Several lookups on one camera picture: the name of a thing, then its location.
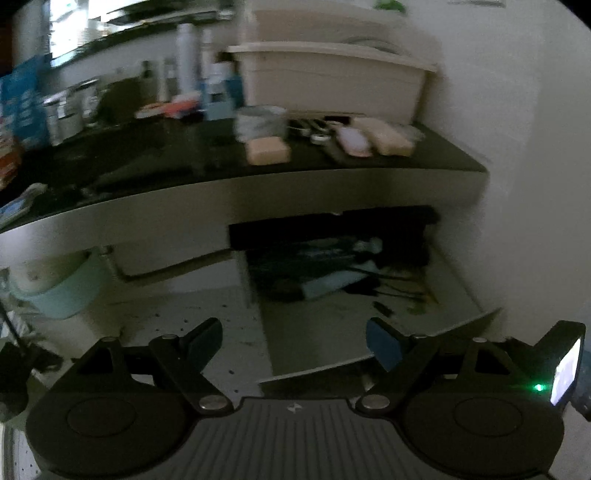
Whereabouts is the beige dish rack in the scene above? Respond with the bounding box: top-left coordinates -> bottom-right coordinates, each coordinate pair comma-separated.
225,9 -> 438,126

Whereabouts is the blue carton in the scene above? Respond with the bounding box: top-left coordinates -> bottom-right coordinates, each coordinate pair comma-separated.
201,75 -> 245,121

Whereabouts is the orange flat package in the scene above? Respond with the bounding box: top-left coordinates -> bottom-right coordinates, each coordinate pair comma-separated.
135,95 -> 204,120

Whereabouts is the grey drain pipe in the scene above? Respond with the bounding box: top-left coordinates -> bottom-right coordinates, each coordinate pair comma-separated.
99,246 -> 237,280

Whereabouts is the short white bottle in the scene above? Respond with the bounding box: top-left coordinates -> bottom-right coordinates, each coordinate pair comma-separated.
199,28 -> 218,88

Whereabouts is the teal plastic basin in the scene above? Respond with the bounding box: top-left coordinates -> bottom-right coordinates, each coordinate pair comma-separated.
9,251 -> 112,320

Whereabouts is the white drawer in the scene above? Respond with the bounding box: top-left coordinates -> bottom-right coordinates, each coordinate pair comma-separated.
228,205 -> 504,385

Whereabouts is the tall white bottle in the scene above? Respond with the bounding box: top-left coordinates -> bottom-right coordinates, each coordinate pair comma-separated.
176,22 -> 198,95

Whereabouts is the orange sponge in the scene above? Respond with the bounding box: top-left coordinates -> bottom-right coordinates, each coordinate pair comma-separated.
246,137 -> 291,166

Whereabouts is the metal canister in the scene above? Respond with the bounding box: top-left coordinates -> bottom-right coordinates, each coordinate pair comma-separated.
76,79 -> 103,127
42,92 -> 83,145

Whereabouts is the tan sponge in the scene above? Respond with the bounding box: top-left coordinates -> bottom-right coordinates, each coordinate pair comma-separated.
355,117 -> 415,157

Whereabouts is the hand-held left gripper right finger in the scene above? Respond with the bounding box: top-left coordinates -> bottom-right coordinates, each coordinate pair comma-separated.
357,317 -> 527,417

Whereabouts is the grey patterned cup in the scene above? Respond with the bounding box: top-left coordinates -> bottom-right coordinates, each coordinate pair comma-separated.
235,105 -> 288,143

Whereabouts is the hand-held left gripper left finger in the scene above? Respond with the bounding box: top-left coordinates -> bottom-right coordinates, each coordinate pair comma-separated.
74,318 -> 232,415

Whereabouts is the light blue packet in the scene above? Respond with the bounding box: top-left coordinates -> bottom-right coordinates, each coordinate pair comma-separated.
301,271 -> 370,300

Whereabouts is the pink scrub pad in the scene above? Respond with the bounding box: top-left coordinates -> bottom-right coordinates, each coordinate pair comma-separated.
336,126 -> 374,158

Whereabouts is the blue wall poster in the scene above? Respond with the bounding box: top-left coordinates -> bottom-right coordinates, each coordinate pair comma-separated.
0,55 -> 52,148

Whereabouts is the blue white packet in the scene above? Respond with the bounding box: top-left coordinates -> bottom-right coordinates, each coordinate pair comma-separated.
0,183 -> 49,230

